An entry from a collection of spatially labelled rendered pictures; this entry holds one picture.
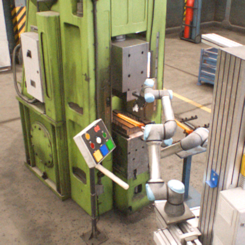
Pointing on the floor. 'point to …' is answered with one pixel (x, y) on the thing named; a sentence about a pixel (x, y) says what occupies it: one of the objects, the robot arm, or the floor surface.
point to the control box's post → (93, 199)
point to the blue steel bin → (207, 65)
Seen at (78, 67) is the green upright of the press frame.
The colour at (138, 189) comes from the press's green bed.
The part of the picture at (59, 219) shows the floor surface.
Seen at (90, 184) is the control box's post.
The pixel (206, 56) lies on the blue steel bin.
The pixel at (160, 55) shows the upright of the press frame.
